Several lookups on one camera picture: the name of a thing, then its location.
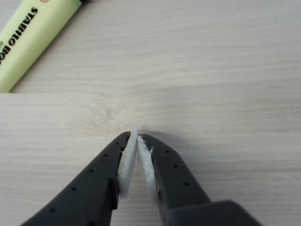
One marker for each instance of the white-padded gripper finger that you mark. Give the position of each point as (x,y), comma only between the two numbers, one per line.
(174,179)
(89,188)

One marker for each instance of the yellow Stabilo highlighter pen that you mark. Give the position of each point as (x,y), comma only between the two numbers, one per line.
(30,42)

